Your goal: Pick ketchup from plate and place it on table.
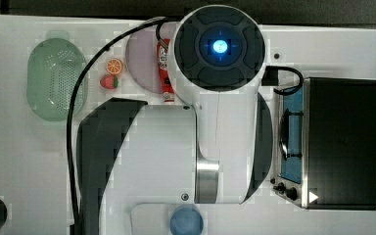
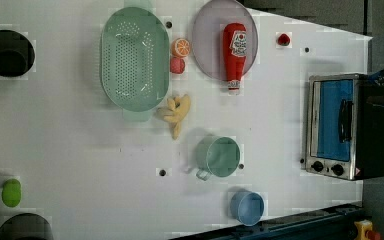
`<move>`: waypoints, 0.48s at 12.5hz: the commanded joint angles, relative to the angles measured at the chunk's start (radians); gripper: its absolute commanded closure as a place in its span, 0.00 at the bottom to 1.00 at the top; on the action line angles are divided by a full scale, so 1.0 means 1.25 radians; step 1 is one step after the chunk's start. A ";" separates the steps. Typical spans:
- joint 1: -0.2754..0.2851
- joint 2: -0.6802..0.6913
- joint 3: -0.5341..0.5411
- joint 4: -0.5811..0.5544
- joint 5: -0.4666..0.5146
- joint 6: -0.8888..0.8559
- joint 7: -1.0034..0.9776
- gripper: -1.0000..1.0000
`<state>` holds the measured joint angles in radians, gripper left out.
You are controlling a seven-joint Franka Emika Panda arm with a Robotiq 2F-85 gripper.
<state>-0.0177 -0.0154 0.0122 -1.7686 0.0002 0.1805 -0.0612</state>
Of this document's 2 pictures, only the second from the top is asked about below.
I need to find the red ketchup bottle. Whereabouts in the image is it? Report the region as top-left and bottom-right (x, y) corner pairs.
(222, 22), (247, 95)

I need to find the purple oval plate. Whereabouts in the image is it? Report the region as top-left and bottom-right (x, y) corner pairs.
(191, 0), (258, 81)

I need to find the yellow banana bunch toy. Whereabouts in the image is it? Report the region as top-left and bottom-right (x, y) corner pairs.
(157, 94), (191, 140)

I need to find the green mug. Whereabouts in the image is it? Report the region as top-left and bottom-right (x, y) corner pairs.
(196, 136), (241, 181)

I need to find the red round fruit toy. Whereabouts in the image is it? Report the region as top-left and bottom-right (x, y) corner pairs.
(170, 57), (186, 74)

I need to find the orange slice toy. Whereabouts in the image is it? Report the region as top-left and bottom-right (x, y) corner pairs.
(171, 38), (191, 58)

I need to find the green perforated colander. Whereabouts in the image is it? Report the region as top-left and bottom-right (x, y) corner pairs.
(100, 3), (170, 122)

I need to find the blue cup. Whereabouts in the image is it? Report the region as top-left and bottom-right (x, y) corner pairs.
(230, 191), (264, 226)

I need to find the red strawberry toy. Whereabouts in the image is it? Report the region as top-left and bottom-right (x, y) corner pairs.
(277, 33), (291, 46)

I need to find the silver toaster oven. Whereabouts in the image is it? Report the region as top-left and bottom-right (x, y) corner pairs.
(305, 74), (384, 181)

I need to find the green oval object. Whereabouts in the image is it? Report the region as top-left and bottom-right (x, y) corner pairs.
(1, 179), (22, 208)

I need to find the black round cup upper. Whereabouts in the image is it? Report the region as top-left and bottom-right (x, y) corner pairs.
(0, 30), (35, 77)

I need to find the black round cup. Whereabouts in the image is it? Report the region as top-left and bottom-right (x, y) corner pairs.
(0, 213), (54, 240)
(0, 30), (35, 77)

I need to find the black round cup lower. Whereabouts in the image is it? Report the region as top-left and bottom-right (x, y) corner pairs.
(0, 213), (54, 240)

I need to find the yellow red emergency button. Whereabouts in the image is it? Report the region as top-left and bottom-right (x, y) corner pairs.
(354, 220), (382, 240)

